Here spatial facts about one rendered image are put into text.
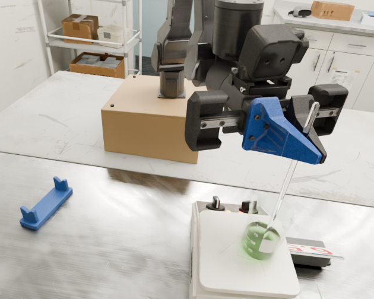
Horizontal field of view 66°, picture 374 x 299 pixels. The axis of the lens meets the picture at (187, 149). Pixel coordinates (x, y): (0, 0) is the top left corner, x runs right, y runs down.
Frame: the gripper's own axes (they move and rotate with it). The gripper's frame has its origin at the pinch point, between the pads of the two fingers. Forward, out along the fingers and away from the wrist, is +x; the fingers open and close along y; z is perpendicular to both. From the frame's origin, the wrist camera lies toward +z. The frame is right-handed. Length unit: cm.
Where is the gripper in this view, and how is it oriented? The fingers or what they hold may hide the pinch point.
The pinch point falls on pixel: (297, 139)
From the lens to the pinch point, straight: 29.7
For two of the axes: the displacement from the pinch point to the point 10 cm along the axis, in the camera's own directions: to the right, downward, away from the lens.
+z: 0.8, -8.3, -5.5
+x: 3.2, 5.4, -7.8
